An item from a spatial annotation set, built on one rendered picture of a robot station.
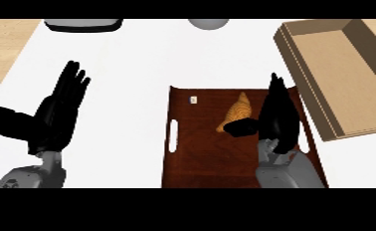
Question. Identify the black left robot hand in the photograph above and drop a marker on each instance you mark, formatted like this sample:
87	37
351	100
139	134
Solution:
56	115

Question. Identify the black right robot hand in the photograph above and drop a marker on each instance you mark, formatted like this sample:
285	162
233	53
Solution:
279	115

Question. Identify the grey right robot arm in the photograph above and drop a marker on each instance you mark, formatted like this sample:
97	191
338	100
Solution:
286	170

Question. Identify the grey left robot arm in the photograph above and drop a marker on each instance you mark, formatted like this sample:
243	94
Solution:
37	172

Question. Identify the golden croissant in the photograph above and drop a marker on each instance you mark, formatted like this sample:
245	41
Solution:
236	111

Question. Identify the open cardboard box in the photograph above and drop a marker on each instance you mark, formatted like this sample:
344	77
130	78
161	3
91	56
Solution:
332	75

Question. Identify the dark brown wooden tray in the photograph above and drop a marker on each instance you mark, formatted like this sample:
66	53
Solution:
209	148

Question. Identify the small white tray label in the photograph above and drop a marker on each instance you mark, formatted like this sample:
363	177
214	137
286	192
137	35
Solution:
193	100

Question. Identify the grey and black appliance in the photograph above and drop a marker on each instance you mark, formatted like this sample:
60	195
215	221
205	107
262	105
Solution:
83	25

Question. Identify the grey round object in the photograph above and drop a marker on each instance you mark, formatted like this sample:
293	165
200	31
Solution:
208	23

